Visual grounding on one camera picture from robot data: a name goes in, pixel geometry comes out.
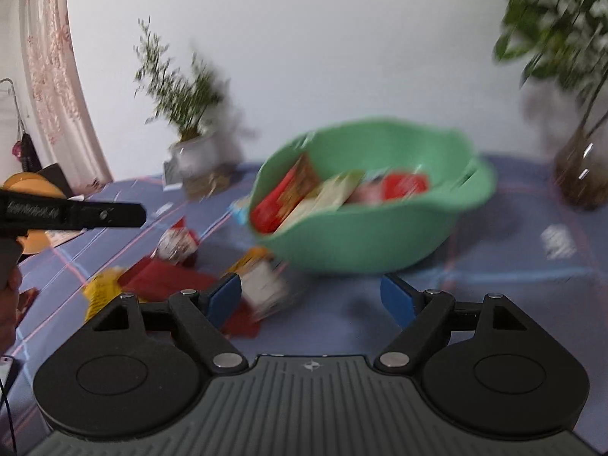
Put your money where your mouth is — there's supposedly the metal clothes rack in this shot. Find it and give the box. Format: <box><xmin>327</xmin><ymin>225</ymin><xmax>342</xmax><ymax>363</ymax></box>
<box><xmin>0</xmin><ymin>78</ymin><xmax>34</xmax><ymax>173</ymax></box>

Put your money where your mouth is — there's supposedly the small orange packet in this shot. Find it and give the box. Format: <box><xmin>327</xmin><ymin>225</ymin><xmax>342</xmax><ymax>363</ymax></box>
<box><xmin>229</xmin><ymin>246</ymin><xmax>275</xmax><ymax>275</ymax></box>

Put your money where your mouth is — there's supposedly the dark red square packet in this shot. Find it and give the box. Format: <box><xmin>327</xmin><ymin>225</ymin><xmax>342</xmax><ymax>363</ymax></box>
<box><xmin>380</xmin><ymin>171</ymin><xmax>429</xmax><ymax>201</ymax></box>

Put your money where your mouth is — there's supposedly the person's left hand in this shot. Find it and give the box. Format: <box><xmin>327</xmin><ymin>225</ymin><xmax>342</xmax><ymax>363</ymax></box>
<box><xmin>0</xmin><ymin>268</ymin><xmax>24</xmax><ymax>357</ymax></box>

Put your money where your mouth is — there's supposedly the bright red long cartoon packet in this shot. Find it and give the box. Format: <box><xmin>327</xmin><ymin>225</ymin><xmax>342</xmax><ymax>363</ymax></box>
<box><xmin>251</xmin><ymin>154</ymin><xmax>320</xmax><ymax>234</ymax></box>

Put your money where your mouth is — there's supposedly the pink floral curtain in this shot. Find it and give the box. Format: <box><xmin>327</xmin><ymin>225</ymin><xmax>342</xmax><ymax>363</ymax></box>
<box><xmin>19</xmin><ymin>0</ymin><xmax>115</xmax><ymax>187</ymax></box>

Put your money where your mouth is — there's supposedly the black cable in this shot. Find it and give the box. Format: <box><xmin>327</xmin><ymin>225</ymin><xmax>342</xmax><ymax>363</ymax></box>
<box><xmin>0</xmin><ymin>355</ymin><xmax>18</xmax><ymax>456</ymax></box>

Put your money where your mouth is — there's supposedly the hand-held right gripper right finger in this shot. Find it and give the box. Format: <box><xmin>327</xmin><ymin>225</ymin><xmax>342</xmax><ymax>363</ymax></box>
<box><xmin>375</xmin><ymin>274</ymin><xmax>528</xmax><ymax>374</ymax></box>

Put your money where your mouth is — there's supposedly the small brown snack packet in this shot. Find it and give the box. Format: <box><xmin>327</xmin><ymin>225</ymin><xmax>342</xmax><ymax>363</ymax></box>
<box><xmin>18</xmin><ymin>289</ymin><xmax>40</xmax><ymax>325</ymax></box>

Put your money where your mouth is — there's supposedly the yellow snack packet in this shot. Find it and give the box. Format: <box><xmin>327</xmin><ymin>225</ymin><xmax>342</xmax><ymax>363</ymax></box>
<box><xmin>83</xmin><ymin>268</ymin><xmax>139</xmax><ymax>322</ymax></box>

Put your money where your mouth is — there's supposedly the green plastic bowl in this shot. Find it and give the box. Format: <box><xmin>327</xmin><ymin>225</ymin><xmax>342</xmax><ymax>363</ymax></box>
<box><xmin>249</xmin><ymin>116</ymin><xmax>497</xmax><ymax>275</ymax></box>

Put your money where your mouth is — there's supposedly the dark brown object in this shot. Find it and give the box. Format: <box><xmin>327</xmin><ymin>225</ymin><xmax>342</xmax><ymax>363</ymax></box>
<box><xmin>40</xmin><ymin>164</ymin><xmax>75</xmax><ymax>198</ymax></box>

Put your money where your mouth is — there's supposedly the light blue snack packet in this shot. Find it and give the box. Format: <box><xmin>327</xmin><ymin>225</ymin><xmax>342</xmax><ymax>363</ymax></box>
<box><xmin>230</xmin><ymin>197</ymin><xmax>253</xmax><ymax>227</ymax></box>

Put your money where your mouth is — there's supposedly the orange round object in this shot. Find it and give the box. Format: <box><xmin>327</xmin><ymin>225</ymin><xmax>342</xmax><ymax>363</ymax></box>
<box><xmin>2</xmin><ymin>173</ymin><xmax>68</xmax><ymax>255</ymax></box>

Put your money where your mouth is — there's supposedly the small plant in white pot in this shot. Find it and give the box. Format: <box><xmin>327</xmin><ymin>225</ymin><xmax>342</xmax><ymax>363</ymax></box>
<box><xmin>134</xmin><ymin>16</ymin><xmax>249</xmax><ymax>200</ymax></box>

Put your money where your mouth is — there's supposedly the crumpled red white packet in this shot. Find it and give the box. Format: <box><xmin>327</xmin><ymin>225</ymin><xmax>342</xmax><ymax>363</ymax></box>
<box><xmin>156</xmin><ymin>218</ymin><xmax>200</xmax><ymax>265</ymax></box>

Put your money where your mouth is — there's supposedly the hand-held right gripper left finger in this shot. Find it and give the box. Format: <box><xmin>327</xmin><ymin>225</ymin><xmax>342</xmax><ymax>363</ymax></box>
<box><xmin>92</xmin><ymin>273</ymin><xmax>248</xmax><ymax>374</ymax></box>

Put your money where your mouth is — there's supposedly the blue plaid tablecloth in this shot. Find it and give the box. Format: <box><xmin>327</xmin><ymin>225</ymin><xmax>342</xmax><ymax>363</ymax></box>
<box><xmin>0</xmin><ymin>152</ymin><xmax>608</xmax><ymax>456</ymax></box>

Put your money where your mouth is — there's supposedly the white blueberry stick packet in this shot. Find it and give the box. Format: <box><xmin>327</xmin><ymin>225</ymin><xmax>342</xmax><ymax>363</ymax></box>
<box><xmin>241</xmin><ymin>261</ymin><xmax>291</xmax><ymax>320</ymax></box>

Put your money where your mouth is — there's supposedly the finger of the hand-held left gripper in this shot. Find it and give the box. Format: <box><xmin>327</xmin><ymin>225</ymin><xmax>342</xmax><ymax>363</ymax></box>
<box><xmin>88</xmin><ymin>203</ymin><xmax>147</xmax><ymax>229</ymax></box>

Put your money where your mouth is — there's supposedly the broad-leaf plant in glass vase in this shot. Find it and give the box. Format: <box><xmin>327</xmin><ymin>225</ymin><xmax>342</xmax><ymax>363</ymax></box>
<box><xmin>469</xmin><ymin>0</ymin><xmax>608</xmax><ymax>211</ymax></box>

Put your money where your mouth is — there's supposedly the white digital clock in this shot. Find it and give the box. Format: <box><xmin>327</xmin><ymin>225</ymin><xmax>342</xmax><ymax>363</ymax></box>
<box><xmin>163</xmin><ymin>159</ymin><xmax>184</xmax><ymax>190</ymax></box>

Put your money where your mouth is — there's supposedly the plain dark red long packet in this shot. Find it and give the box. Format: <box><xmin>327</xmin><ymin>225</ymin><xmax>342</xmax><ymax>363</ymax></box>
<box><xmin>119</xmin><ymin>256</ymin><xmax>263</xmax><ymax>339</ymax></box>

